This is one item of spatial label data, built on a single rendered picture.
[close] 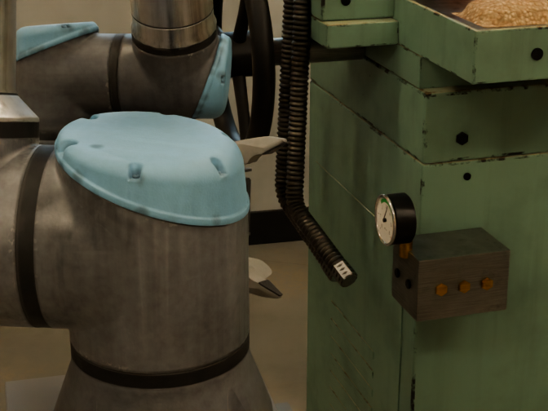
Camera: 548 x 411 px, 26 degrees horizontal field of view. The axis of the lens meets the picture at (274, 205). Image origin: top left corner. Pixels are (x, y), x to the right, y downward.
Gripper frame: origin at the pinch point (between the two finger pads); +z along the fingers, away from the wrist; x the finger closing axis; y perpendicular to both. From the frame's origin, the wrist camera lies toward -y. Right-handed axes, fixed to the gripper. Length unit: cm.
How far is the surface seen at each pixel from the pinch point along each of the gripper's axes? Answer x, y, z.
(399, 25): -18.2, 39.8, -10.2
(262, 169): 20, 154, -111
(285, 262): 42, 151, -100
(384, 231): 6.0, 31.1, -6.1
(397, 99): -9.0, 41.2, -10.7
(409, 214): 3.5, 30.3, -2.4
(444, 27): -18.3, 31.5, 0.2
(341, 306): 24, 58, -28
